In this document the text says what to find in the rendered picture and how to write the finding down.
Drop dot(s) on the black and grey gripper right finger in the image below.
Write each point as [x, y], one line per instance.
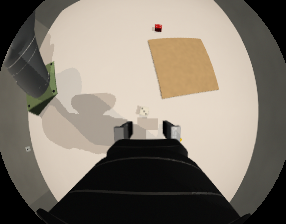
[171, 131]

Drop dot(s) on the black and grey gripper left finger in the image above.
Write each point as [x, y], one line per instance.
[124, 131]

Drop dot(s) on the tan flat mat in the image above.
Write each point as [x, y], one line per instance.
[183, 66]

